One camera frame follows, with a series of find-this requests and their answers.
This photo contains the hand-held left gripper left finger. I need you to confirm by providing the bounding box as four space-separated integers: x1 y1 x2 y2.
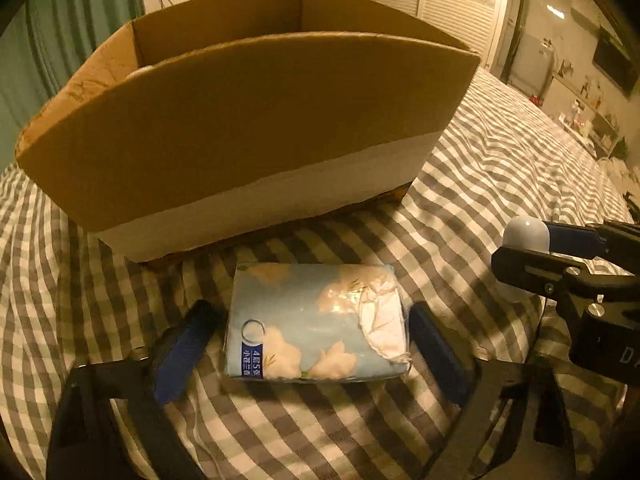
46 300 219 480

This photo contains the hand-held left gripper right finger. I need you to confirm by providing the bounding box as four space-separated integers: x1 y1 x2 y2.
407 302 576 480

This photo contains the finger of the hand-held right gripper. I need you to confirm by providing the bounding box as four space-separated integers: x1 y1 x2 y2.
491 247 640 307
542 220 640 261

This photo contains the pale blue rounded object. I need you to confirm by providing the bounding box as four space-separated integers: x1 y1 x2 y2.
501 215 551 303

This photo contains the floral tissue packet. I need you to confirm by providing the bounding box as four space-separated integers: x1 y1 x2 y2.
220 261 412 385

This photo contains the brown cardboard box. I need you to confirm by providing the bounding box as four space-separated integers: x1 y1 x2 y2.
15 0 482 263

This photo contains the checked blanket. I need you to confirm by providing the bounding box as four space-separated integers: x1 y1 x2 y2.
0 65 640 480

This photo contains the shelf with bottles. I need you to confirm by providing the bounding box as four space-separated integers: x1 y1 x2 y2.
552 60 628 161

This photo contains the white appliance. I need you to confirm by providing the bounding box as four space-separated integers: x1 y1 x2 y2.
530 37 558 106

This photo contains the dark wooden door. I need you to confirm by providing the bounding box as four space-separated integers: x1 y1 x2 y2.
500 0 535 86

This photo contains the white louvred wardrobe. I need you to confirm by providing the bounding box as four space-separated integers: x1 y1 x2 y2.
300 0 501 68

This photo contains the wide green curtain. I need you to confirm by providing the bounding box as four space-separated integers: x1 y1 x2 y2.
0 0 143 171

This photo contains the dark wall cabinet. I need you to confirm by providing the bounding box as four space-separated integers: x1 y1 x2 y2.
592 25 638 96

